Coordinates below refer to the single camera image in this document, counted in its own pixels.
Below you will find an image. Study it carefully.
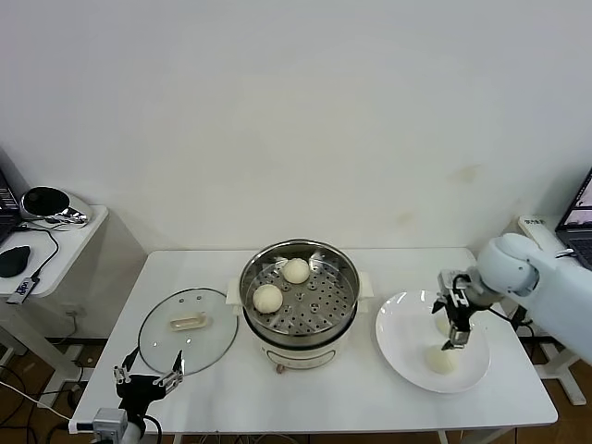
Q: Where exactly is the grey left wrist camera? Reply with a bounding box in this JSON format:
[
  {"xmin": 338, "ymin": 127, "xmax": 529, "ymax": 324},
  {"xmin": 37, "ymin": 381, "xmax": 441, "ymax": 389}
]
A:
[{"xmin": 92, "ymin": 407, "xmax": 130, "ymax": 439}]

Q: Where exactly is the grey USB adapter stick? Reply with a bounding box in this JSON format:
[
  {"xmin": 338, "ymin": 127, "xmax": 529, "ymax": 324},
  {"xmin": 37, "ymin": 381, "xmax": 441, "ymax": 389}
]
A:
[{"xmin": 5, "ymin": 275, "xmax": 39, "ymax": 305}]

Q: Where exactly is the cream electric cooker base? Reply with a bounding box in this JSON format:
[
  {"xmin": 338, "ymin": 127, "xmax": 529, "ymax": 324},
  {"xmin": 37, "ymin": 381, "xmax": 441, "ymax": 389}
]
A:
[{"xmin": 244, "ymin": 309, "xmax": 358, "ymax": 375}]

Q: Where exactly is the stainless steel steamer pot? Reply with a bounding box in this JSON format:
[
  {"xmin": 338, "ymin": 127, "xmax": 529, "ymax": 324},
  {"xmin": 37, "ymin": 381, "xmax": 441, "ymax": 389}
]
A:
[{"xmin": 226, "ymin": 239, "xmax": 374, "ymax": 346}]

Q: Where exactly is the round glass pot lid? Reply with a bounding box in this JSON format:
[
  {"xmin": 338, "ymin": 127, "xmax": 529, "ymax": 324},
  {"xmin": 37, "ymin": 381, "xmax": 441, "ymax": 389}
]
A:
[{"xmin": 138, "ymin": 287, "xmax": 241, "ymax": 376}]

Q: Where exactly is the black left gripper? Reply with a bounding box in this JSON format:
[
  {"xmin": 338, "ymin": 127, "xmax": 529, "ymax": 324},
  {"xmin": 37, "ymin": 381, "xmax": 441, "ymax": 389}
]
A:
[{"xmin": 113, "ymin": 347, "xmax": 187, "ymax": 420}]

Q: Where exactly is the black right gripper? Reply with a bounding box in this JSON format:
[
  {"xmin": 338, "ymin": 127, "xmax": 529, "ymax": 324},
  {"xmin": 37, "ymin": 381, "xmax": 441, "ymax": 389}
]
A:
[{"xmin": 433, "ymin": 270, "xmax": 475, "ymax": 352}]

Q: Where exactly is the shiny chrome domed device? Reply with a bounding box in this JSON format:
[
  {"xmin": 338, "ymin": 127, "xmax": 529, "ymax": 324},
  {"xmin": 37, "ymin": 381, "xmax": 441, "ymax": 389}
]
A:
[{"xmin": 20, "ymin": 185, "xmax": 92, "ymax": 228}]

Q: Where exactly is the white floor cable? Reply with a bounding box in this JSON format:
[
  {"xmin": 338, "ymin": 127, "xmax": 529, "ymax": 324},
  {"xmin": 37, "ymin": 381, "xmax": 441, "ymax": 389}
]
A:
[{"xmin": 0, "ymin": 379, "xmax": 75, "ymax": 422}]

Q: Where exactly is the black computer mouse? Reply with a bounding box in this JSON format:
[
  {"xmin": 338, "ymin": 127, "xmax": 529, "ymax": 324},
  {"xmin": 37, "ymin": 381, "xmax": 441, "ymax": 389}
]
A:
[{"xmin": 0, "ymin": 246, "xmax": 31, "ymax": 278}]

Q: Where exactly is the white side table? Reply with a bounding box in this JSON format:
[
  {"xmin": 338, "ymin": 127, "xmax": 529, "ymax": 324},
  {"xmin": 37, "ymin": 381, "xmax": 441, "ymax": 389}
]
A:
[
  {"xmin": 478, "ymin": 215, "xmax": 592, "ymax": 408},
  {"xmin": 0, "ymin": 204, "xmax": 149, "ymax": 394}
]

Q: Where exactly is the large white plate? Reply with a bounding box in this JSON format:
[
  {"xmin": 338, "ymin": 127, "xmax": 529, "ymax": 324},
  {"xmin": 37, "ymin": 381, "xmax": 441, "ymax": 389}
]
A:
[{"xmin": 375, "ymin": 290, "xmax": 491, "ymax": 395}]

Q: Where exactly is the thin black desk cable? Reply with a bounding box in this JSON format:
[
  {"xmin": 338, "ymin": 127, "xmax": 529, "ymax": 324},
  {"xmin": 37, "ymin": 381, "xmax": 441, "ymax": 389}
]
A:
[{"xmin": 16, "ymin": 221, "xmax": 60, "ymax": 281}]

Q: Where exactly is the open laptop with pink screen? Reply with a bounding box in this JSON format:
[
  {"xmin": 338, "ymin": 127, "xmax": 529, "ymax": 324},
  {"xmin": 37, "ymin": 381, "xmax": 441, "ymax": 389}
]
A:
[
  {"xmin": 554, "ymin": 166, "xmax": 592, "ymax": 272},
  {"xmin": 0, "ymin": 146, "xmax": 22, "ymax": 246}
]

